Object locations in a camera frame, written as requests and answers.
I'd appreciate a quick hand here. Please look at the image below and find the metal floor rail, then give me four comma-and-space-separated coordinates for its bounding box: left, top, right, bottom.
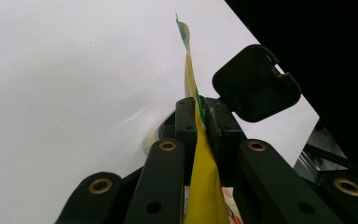
293, 123, 350, 185

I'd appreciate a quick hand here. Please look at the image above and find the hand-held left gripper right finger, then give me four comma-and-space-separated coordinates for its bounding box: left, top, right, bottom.
203, 96, 247, 189

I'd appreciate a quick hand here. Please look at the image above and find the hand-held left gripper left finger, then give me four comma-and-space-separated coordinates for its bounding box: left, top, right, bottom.
174, 96, 200, 188

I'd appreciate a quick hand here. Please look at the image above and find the white paper sheet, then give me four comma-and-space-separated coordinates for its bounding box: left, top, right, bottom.
0, 0, 321, 224

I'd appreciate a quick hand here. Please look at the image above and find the black container with flip lid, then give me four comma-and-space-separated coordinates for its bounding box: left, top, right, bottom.
142, 43, 303, 156

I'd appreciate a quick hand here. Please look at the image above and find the yellow green spouted sauce pouch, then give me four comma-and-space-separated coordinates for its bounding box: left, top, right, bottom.
174, 12, 244, 224

